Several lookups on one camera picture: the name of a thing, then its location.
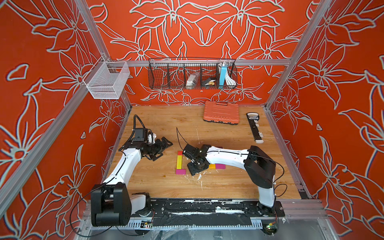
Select yellow long block front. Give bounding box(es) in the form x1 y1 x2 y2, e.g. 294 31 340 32
176 155 183 170

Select magenta block front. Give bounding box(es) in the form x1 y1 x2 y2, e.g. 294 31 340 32
175 169 187 175

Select magenta block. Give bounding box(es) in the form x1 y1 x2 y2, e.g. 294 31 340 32
215 164 226 170
175 169 187 175

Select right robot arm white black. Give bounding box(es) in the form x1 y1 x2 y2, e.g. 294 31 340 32
183 144 277 208

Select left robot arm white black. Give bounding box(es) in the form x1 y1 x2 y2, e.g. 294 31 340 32
91 128 173 227

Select red plastic tool case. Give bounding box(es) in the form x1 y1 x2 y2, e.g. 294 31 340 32
203 101 240 125

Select black strip tool with white end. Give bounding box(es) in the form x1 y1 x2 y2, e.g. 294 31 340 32
246 112 264 144

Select silver bag in basket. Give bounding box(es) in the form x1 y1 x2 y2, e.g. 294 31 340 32
186 73 199 90

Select black box in basket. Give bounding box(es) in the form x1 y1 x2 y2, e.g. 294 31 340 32
202 78 216 87

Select light blue box in basket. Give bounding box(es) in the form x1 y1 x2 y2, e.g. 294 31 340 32
218 66 228 89

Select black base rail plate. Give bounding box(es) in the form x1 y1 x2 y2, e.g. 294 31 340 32
127 198 286 230

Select black wire wall basket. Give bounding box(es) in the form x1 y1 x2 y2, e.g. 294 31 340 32
148 57 238 90

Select white wire basket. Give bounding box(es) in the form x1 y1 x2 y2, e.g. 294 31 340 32
84 62 130 100

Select white cables in basket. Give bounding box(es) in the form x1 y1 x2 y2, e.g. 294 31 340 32
224 69 237 88

